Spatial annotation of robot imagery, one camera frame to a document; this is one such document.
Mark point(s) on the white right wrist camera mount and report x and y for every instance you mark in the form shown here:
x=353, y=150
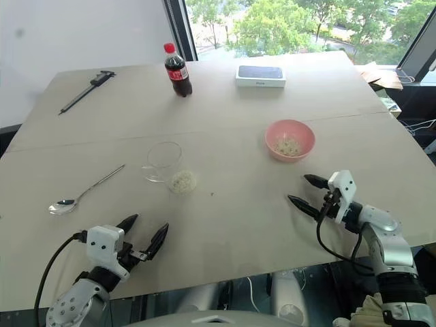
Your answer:
x=345, y=190

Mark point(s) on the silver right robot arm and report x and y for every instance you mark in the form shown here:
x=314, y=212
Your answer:
x=391, y=245

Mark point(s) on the pink bowl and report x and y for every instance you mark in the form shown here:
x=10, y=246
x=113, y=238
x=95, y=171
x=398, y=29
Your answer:
x=272, y=137

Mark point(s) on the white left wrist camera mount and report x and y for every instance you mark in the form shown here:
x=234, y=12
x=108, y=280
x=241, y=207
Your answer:
x=102, y=242

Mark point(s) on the white smartphone box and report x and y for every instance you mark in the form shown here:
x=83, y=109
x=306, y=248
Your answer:
x=260, y=77

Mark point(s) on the white rounded robot leg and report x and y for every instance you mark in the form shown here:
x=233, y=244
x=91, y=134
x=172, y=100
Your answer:
x=289, y=296

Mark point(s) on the black slanted window frame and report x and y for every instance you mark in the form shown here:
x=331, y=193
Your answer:
x=417, y=44

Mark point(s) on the black window frame post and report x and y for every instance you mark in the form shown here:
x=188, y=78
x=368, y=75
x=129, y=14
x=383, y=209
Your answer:
x=180, y=27

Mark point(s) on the silver metal spoon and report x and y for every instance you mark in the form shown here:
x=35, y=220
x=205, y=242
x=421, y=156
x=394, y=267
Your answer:
x=61, y=207

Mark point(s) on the cola bottle with red cap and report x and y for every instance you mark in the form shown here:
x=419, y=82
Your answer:
x=178, y=80

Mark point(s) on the beige cloth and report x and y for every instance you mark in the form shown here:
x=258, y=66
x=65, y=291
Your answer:
x=369, y=311

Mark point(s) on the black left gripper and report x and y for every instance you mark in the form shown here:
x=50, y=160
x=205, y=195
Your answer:
x=126, y=256

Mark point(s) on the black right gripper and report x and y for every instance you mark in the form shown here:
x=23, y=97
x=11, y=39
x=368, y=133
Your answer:
x=328, y=208

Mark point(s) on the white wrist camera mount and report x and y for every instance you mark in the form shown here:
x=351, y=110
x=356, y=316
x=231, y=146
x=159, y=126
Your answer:
x=345, y=190
x=102, y=242

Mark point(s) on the clear glass cup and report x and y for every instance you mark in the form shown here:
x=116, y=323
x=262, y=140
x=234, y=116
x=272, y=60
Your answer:
x=163, y=157

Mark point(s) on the black digital caliper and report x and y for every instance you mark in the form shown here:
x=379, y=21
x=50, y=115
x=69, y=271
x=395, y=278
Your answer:
x=97, y=79

